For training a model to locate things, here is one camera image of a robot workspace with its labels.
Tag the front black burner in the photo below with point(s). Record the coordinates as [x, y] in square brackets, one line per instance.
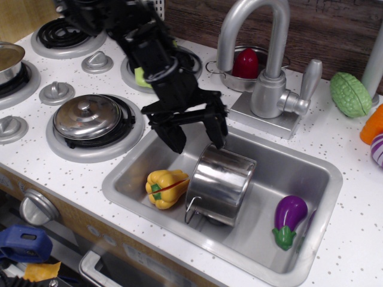
[114, 144]

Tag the purple toy eggplant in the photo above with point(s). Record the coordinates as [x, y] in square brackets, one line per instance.
[289, 213]

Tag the silver stove knob front left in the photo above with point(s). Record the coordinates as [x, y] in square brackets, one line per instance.
[13, 129]

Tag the steel pot on left burner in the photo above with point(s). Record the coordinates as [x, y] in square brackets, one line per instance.
[11, 61]

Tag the silver toy sink basin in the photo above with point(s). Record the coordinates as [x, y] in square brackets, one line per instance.
[250, 244]

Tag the silver oven door handle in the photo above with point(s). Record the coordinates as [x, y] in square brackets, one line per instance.
[109, 270]

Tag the silver oven dial knob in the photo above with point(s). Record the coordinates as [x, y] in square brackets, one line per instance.
[36, 209]

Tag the red toy vegetable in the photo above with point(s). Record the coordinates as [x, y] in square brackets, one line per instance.
[246, 65]

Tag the orange toy vegetable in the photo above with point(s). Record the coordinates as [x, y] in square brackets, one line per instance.
[373, 126]

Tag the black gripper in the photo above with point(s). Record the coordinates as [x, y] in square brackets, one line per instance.
[182, 101]

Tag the silver stove knob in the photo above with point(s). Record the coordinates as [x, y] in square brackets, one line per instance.
[97, 63]
[13, 129]
[56, 93]

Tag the purple white striped toy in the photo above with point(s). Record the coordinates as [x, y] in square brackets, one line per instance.
[376, 149]

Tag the yellow toy bell pepper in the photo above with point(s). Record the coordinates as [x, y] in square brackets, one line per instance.
[165, 187]

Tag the stainless steel pot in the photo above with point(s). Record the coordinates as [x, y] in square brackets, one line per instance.
[218, 185]

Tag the green toy bitter melon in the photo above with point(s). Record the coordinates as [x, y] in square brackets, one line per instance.
[350, 95]

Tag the yellow cloth scrap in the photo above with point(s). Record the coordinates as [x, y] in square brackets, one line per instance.
[36, 272]

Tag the silver perforated utensil holder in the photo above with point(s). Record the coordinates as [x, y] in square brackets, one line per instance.
[159, 7]

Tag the silver stove knob middle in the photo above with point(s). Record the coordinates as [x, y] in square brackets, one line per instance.
[97, 63]

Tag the steel pot lid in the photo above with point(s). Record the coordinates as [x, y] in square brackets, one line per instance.
[87, 117]

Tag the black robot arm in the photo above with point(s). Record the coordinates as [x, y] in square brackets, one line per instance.
[142, 35]

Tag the grey vertical post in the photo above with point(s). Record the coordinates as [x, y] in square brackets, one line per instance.
[372, 75]

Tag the silver toy faucet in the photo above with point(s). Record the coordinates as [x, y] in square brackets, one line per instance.
[271, 107]

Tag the back right burner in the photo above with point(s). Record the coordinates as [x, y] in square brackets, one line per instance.
[128, 76]

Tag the blue plastic clamp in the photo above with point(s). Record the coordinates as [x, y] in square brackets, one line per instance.
[21, 243]

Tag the green toy cutting board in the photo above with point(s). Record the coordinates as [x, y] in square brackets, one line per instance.
[139, 78]

